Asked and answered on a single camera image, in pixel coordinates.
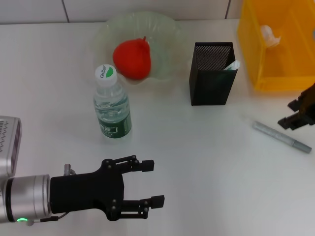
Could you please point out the green glass fruit plate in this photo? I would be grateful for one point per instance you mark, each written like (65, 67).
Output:
(165, 49)

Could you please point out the green translucent pen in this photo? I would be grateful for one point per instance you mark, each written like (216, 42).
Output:
(232, 66)

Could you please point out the clear green-label water bottle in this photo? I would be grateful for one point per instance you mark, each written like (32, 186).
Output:
(112, 110)

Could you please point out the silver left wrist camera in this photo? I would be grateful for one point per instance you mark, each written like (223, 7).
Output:
(8, 145)

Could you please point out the black mesh pen holder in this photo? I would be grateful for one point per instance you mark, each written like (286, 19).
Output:
(209, 86)

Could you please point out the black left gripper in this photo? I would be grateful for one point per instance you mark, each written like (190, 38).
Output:
(83, 191)

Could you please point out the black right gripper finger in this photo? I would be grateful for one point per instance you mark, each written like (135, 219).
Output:
(295, 121)
(306, 99)

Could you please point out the silver glitter pen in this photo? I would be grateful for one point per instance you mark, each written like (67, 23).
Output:
(278, 134)

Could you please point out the yellow plastic bin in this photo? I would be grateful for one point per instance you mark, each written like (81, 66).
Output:
(283, 81)

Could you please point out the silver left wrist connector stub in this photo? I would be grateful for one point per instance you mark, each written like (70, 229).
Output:
(68, 169)

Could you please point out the orange fruit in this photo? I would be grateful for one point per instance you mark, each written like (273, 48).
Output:
(131, 59)

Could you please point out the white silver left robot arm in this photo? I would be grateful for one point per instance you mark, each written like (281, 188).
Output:
(24, 196)

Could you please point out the white paper ball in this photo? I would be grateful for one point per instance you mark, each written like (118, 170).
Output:
(269, 35)

